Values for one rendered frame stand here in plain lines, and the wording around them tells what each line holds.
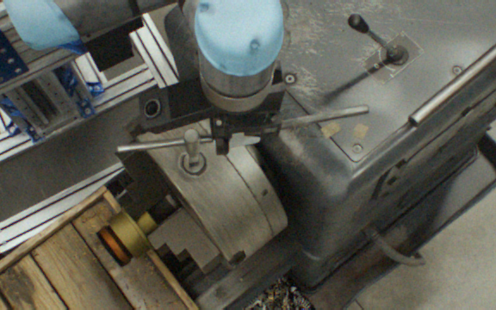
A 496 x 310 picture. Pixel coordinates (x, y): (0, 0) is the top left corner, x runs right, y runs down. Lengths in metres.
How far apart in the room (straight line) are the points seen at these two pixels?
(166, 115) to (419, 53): 0.48
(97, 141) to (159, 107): 1.46
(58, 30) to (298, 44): 0.53
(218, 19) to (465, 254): 1.85
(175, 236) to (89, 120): 1.17
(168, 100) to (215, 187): 0.29
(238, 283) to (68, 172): 1.00
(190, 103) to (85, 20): 0.17
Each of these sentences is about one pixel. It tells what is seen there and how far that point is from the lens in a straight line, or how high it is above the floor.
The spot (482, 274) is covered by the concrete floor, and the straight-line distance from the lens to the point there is 2.32.
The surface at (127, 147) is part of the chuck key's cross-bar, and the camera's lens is 0.90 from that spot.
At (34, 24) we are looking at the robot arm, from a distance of 0.62.
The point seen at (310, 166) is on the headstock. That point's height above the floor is 1.24.
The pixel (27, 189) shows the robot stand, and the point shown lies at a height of 0.21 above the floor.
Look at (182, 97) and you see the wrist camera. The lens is 0.75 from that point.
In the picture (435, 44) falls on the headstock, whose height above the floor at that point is 1.26.
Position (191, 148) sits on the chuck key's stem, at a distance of 0.90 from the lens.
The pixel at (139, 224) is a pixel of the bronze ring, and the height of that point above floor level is 1.11.
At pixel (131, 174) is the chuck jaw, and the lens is 1.09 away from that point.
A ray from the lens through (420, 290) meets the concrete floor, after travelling 2.26.
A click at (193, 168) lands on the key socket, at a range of 1.02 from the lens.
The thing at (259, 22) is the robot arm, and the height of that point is 1.71.
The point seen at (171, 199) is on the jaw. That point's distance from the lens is 1.20.
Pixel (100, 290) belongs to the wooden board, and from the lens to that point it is 1.36.
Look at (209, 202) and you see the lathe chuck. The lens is 1.02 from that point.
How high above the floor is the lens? 2.19
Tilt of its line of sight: 69 degrees down
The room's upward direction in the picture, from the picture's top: 7 degrees counter-clockwise
